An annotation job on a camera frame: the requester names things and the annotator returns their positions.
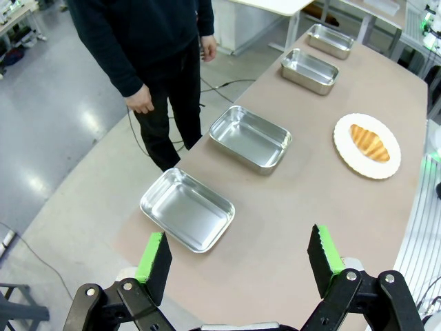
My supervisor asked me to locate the rectangular steel tray container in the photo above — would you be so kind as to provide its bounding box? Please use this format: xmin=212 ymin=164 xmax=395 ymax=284
xmin=280 ymin=48 xmax=340 ymax=96
xmin=139 ymin=168 xmax=236 ymax=254
xmin=209 ymin=105 xmax=293 ymax=177
xmin=305 ymin=23 xmax=356 ymax=61

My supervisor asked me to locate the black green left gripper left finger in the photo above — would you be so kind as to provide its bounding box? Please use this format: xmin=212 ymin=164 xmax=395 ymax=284
xmin=62 ymin=232 xmax=173 ymax=331

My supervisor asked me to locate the person's right hand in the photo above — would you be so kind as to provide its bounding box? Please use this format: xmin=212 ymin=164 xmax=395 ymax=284
xmin=125 ymin=83 xmax=155 ymax=114

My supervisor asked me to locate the person in dark clothes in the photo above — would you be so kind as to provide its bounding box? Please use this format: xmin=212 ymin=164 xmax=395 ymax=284
xmin=66 ymin=0 xmax=216 ymax=173

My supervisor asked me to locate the grey metal stand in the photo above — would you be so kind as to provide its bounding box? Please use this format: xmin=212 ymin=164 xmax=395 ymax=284
xmin=0 ymin=282 xmax=50 ymax=331

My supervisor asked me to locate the golden croissant bread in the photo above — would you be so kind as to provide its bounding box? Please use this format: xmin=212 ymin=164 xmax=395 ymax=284
xmin=349 ymin=123 xmax=391 ymax=162

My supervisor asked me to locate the black floor cable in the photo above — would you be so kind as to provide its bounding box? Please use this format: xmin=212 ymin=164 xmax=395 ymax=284
xmin=125 ymin=78 xmax=258 ymax=163

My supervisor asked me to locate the white desk with grey legs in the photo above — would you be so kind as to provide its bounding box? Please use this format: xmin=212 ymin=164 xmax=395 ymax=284
xmin=225 ymin=0 xmax=316 ymax=56

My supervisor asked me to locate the workbench with equipment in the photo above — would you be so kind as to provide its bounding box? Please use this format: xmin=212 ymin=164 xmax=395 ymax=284
xmin=0 ymin=0 xmax=48 ymax=49

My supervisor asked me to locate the aluminium slotted frame rail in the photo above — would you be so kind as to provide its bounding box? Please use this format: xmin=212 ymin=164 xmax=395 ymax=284
xmin=392 ymin=154 xmax=441 ymax=331

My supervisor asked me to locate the white scalloped plate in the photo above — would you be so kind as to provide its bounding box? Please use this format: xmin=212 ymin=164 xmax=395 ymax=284
xmin=333 ymin=113 xmax=402 ymax=179

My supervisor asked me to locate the person's left hand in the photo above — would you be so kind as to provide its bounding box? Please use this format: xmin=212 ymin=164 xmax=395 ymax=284
xmin=199 ymin=34 xmax=218 ymax=63

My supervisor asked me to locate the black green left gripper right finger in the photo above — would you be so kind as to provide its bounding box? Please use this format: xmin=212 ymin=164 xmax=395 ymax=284
xmin=300 ymin=223 xmax=424 ymax=331

